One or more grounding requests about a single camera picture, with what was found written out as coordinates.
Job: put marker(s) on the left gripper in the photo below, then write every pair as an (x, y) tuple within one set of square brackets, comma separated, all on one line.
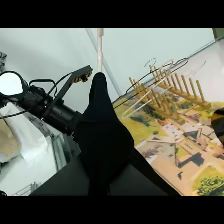
[(61, 116)]

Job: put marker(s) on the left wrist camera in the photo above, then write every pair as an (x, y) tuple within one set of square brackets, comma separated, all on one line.
[(81, 71)]

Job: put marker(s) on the yellow and black patterned garment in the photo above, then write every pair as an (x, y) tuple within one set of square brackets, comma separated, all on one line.
[(218, 126)]

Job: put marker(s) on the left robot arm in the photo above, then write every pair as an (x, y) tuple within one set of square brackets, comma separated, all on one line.
[(30, 98)]

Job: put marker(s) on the black T-shirt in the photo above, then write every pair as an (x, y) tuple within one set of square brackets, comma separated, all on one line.
[(103, 140)]

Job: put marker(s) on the white clothes hanger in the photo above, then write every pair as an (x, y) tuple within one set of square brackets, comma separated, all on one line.
[(143, 100)]

